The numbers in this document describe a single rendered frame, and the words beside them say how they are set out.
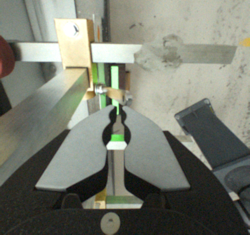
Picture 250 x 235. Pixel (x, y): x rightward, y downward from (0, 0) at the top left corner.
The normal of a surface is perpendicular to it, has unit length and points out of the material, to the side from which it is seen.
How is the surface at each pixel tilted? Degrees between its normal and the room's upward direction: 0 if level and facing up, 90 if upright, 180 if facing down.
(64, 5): 0
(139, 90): 0
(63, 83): 90
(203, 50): 0
